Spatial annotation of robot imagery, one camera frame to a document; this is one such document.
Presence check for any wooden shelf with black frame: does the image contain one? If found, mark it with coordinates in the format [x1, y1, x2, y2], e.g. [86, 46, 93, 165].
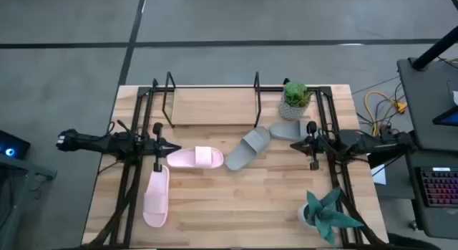
[161, 71, 263, 130]

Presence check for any laptop with blue screen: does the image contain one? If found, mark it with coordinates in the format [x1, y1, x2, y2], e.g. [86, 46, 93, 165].
[432, 105, 458, 128]

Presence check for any backlit computer keyboard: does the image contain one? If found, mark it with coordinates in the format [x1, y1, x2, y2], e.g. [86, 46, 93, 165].
[419, 166, 458, 208]

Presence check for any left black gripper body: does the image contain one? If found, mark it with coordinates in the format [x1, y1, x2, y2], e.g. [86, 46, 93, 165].
[142, 122, 166, 173]

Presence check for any grey equipment cart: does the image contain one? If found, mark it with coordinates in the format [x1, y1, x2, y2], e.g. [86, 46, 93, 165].
[396, 57, 458, 153]

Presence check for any pink rubber slide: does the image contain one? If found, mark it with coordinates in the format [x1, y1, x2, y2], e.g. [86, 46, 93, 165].
[166, 145, 225, 170]
[142, 164, 170, 229]

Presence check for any yellow cable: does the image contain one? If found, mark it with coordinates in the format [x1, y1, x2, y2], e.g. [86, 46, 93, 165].
[364, 90, 409, 137]

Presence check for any black pole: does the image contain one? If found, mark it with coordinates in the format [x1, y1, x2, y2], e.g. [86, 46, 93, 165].
[411, 26, 458, 72]

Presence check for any white paper sheet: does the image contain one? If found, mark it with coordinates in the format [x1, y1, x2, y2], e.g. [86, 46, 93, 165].
[371, 163, 388, 186]

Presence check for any grey desk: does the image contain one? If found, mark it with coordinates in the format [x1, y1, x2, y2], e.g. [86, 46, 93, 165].
[403, 149, 458, 241]

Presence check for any grey rubber slide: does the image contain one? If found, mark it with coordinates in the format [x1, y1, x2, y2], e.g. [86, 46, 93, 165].
[225, 125, 272, 172]
[268, 120, 313, 143]

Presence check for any black metal rig frame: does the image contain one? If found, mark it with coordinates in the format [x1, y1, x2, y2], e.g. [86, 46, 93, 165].
[82, 77, 391, 250]

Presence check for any teal plant in white pot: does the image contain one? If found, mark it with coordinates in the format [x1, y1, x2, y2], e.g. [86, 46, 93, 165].
[297, 187, 364, 246]

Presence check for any green succulent in grey pot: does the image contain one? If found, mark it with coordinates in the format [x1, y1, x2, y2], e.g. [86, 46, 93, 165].
[278, 80, 313, 122]

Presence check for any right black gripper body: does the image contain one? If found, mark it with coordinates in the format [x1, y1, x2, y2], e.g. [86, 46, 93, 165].
[306, 120, 326, 171]

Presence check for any black computer with blue light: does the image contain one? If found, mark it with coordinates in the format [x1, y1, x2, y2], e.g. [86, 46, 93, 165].
[0, 129, 31, 161]

